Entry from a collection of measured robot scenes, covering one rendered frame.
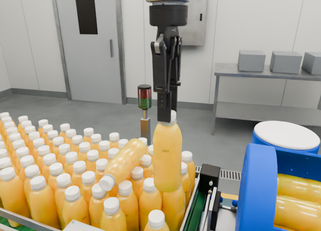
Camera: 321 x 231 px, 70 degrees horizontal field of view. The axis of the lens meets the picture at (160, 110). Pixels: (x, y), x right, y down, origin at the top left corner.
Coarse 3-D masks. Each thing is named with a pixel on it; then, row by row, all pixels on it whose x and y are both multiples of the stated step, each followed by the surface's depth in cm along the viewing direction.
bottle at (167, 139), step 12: (156, 132) 53; (168, 132) 51; (180, 132) 53; (156, 144) 53; (168, 144) 52; (180, 144) 53; (156, 156) 54; (168, 156) 53; (180, 156) 55; (156, 168) 55; (168, 168) 54; (180, 168) 56; (156, 180) 57; (168, 180) 55; (180, 180) 58; (168, 192) 57
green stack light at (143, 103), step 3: (138, 99) 104; (141, 99) 103; (144, 99) 102; (147, 99) 103; (150, 99) 104; (138, 102) 105; (141, 102) 103; (144, 102) 103; (147, 102) 103; (150, 102) 105; (138, 105) 106; (141, 105) 104; (144, 105) 104; (147, 105) 104; (150, 105) 105; (141, 108) 104; (144, 108) 104; (147, 108) 104
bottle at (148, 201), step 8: (144, 192) 67; (152, 192) 66; (144, 200) 66; (152, 200) 66; (160, 200) 68; (144, 208) 66; (152, 208) 66; (160, 208) 68; (144, 216) 68; (144, 224) 69
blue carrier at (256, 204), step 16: (256, 144) 62; (256, 160) 55; (272, 160) 54; (288, 160) 68; (304, 160) 66; (320, 160) 63; (256, 176) 52; (272, 176) 51; (304, 176) 70; (320, 176) 68; (240, 192) 66; (256, 192) 50; (272, 192) 50; (240, 208) 56; (256, 208) 50; (272, 208) 49; (240, 224) 51; (256, 224) 49; (272, 224) 48
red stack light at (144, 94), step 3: (138, 90) 103; (141, 90) 101; (144, 90) 101; (147, 90) 101; (150, 90) 103; (138, 93) 103; (141, 93) 102; (144, 93) 101; (147, 93) 102; (150, 93) 103; (138, 96) 104; (141, 96) 102; (144, 96) 102; (147, 96) 102; (150, 96) 104
